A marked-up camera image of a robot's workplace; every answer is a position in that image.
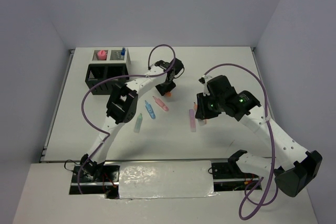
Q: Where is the pink highlighter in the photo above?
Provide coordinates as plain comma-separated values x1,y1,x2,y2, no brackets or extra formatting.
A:
153,96,169,112

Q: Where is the black slotted organizer box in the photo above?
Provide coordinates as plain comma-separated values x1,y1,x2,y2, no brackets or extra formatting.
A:
85,63,130,95

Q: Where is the purple cable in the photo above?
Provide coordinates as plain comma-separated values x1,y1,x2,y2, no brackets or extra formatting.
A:
203,63,279,221
78,44,176,193

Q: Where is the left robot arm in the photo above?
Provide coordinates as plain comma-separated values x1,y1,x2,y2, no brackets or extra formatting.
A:
80,59,184,182

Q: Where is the grey mesh organizer box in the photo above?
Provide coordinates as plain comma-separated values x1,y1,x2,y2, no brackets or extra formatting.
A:
90,47,131,65

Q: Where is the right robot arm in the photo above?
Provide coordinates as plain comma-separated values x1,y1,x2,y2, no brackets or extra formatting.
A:
195,75,322,197

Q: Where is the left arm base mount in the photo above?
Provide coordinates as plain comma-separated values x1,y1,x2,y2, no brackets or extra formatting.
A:
64,163,120,199

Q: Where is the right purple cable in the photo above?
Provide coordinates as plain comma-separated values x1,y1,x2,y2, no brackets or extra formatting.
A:
203,63,279,221

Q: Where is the blue highlighter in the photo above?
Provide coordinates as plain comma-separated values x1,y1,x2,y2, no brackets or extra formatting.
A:
145,100,156,119

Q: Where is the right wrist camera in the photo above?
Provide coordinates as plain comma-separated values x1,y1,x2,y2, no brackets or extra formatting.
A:
198,75,213,85

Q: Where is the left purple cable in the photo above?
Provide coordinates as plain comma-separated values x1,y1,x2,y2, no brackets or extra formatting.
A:
78,44,176,193

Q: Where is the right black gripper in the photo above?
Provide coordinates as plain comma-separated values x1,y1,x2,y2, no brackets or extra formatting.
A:
195,91,224,120

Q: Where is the pink cap bottle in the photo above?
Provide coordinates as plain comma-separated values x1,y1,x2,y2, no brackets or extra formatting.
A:
97,50,108,60

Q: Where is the purple highlighter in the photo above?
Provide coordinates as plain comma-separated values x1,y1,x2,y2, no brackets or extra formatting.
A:
188,109,196,132

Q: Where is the blue cap spray bottle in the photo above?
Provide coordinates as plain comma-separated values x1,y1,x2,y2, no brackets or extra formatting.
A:
120,48,125,59

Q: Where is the green highlighter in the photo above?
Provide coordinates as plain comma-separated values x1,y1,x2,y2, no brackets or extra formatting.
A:
133,113,143,133

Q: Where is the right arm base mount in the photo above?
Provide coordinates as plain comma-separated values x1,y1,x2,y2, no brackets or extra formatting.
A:
207,162,259,192

